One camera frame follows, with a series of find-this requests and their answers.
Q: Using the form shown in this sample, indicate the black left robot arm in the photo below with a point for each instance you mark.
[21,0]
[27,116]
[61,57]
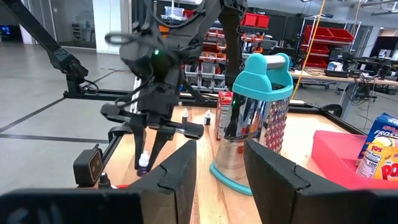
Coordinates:
[146,59]

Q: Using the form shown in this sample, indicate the dark liquid dropper bottle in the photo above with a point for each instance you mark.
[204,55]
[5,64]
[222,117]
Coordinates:
[143,160]

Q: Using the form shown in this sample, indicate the white bar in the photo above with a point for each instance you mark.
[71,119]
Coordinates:
[135,93]

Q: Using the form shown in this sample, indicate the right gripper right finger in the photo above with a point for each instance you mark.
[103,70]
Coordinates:
[280,193]

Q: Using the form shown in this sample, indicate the small black camera box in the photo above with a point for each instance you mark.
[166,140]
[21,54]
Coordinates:
[88,166]

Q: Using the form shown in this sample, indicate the white bottle with black nozzle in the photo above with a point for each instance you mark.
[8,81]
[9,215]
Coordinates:
[104,180]

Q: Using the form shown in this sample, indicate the blue Frosted Flakes cereal box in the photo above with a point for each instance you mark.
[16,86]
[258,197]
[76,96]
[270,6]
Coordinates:
[384,127]

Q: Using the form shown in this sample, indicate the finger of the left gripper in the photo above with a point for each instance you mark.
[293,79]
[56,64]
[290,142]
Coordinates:
[140,140]
[161,141]

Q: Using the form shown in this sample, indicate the teal metal box grater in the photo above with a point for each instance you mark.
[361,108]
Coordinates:
[261,81]

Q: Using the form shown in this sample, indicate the yellow Corn Pops cereal box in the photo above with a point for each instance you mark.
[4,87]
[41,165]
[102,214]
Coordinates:
[379,165]

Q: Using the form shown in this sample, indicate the red plastic tray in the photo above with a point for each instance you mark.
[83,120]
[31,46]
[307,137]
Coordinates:
[335,155]

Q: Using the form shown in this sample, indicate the white cap dropper bottle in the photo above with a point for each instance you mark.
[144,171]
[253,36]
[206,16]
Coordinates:
[185,115]
[207,118]

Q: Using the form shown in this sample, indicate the clear plastic box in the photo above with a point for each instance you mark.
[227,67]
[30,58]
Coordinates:
[174,12]

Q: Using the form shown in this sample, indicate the black frame clamp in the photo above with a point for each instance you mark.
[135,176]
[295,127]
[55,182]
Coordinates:
[116,133]

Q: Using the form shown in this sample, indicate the parts bin storage rack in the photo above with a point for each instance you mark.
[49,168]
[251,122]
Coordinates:
[211,74]

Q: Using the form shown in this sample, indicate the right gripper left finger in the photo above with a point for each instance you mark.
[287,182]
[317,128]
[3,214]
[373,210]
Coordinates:
[174,186]

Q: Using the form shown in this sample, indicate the wooden workbench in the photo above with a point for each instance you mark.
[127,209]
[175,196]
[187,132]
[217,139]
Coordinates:
[314,74]

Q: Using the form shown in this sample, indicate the red Froot Loops cereal box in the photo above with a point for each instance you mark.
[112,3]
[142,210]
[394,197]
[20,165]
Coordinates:
[223,118]

